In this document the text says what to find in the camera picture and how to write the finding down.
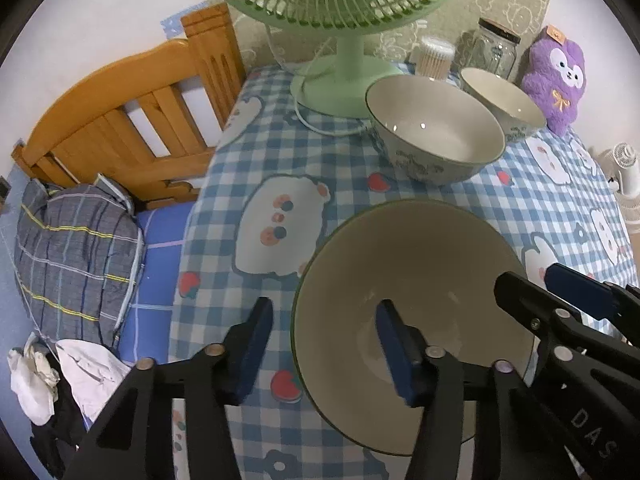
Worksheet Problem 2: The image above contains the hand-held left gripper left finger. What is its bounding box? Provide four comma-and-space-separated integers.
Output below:
62, 297, 275, 480

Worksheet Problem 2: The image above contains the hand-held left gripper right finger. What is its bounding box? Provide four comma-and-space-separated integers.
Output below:
376, 299, 583, 480

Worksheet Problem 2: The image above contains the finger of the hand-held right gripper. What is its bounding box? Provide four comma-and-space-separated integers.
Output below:
494, 271, 628, 362
545, 262, 640, 347

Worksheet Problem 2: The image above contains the green rimmed ceramic bowl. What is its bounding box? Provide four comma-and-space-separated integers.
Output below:
290, 199, 543, 457

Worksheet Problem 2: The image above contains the white floral bowl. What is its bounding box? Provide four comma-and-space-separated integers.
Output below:
459, 67, 548, 143
364, 76, 507, 188

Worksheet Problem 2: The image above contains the white desk fan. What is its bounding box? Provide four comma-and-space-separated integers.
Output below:
600, 141, 640, 226

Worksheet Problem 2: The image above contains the white cloth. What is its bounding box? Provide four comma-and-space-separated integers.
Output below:
55, 338, 133, 428

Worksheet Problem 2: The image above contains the blue checked tablecloth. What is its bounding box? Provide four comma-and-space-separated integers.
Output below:
167, 60, 633, 480

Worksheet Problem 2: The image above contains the grey plaid pillow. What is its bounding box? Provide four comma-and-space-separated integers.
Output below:
14, 174, 146, 343

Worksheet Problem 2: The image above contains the purple plush toy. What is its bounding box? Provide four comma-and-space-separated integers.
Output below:
520, 24, 587, 137

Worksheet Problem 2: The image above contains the dark clothing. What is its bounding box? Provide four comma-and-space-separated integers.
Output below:
30, 360, 101, 480

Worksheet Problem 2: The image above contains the crumpled white bag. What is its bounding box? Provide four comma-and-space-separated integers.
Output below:
7, 345, 61, 426

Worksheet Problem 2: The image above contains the glass jar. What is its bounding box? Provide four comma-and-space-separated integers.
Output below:
459, 17, 522, 81

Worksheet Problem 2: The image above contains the cotton swab box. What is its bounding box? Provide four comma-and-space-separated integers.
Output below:
411, 36, 457, 81

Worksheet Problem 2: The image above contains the green desk fan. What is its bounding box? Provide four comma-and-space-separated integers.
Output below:
195, 0, 468, 118

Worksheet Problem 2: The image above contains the wooden bed headboard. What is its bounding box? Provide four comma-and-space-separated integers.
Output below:
11, 2, 247, 211

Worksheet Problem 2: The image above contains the white fan cable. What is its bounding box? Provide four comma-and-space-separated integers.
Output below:
265, 22, 373, 137

